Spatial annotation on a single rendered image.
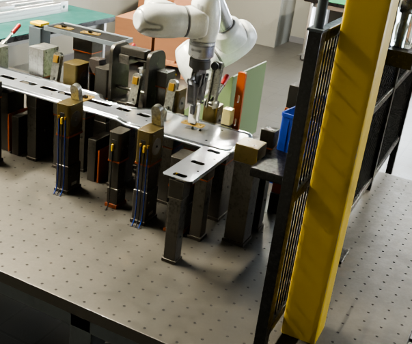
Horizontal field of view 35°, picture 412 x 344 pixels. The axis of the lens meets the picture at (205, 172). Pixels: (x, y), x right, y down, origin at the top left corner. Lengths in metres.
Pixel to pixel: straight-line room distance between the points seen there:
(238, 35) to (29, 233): 1.38
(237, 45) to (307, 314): 1.58
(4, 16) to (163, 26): 3.05
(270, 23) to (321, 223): 6.86
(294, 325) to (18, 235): 0.93
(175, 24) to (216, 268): 0.79
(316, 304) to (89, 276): 0.68
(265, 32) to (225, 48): 5.44
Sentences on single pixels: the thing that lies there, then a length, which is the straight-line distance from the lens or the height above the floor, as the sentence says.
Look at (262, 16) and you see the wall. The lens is 8.46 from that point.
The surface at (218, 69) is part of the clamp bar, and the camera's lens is 2.43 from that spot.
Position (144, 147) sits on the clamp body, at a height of 1.00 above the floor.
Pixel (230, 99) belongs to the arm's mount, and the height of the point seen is 0.96.
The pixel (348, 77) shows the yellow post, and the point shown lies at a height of 1.44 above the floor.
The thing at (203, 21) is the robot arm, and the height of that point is 1.39.
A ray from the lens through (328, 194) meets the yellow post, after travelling 1.64.
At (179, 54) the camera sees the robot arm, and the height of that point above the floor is 1.07.
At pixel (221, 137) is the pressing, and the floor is 1.00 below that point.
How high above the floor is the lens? 1.81
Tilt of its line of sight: 24 degrees down
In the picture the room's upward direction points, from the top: 7 degrees clockwise
